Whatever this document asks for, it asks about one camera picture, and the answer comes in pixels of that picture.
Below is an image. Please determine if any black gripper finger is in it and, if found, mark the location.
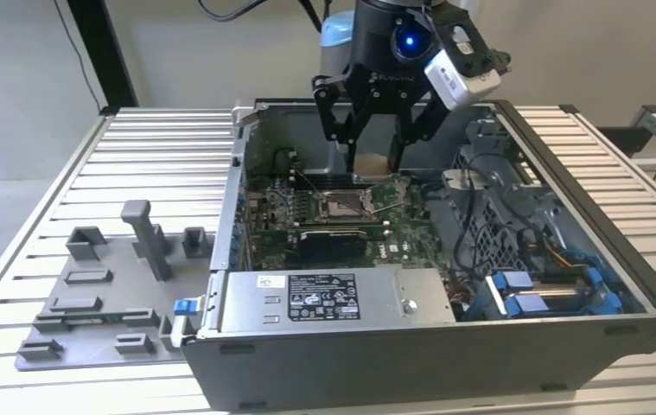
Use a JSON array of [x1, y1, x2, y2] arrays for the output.
[[390, 92, 451, 172], [311, 74, 376, 175]]

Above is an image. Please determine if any silver CPU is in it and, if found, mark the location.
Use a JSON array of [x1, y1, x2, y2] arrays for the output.
[[354, 153, 392, 181]]

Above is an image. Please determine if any black RAM slot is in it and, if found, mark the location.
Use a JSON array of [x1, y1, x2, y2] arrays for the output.
[[298, 170, 358, 183], [292, 220, 388, 231]]

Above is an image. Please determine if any CPU socket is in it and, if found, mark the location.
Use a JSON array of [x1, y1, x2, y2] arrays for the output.
[[318, 189, 372, 224]]

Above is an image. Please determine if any metal socket cover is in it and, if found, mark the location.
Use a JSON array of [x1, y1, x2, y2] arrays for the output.
[[363, 175, 416, 214]]

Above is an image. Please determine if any green motherboard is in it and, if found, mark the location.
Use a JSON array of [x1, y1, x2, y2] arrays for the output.
[[243, 171, 456, 278]]

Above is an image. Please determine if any grey disk bay cage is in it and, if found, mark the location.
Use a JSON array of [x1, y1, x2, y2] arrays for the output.
[[424, 118, 594, 282]]

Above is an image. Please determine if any black graphics card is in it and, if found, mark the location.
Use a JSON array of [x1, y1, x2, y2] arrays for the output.
[[295, 227, 371, 263]]

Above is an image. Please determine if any blue disk carrier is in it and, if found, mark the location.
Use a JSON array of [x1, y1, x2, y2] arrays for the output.
[[494, 268, 586, 292], [503, 289, 622, 320]]

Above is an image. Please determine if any silver power supply unit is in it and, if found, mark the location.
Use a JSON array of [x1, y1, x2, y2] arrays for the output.
[[216, 266, 458, 333]]

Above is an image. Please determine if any blue case latch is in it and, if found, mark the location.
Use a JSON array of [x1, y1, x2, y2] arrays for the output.
[[170, 296, 200, 317]]

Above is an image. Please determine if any grey parts rack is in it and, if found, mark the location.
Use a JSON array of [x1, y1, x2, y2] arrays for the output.
[[15, 199, 218, 372]]

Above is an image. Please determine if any open black PC case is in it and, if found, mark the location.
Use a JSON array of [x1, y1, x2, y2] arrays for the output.
[[180, 98, 656, 411]]

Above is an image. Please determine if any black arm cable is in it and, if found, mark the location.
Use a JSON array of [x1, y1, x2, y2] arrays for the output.
[[296, 0, 327, 35]]

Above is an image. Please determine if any thin wire locking lever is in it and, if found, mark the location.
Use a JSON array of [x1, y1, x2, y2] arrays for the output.
[[296, 169, 322, 195], [371, 198, 412, 214]]

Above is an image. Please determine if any black wire in case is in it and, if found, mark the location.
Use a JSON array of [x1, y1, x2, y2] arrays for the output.
[[454, 151, 541, 278]]

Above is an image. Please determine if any black camera cable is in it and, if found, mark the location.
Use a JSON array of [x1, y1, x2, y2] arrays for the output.
[[196, 0, 275, 22]]

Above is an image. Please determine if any black upright frame post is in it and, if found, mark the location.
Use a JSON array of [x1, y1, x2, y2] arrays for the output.
[[66, 0, 140, 116]]

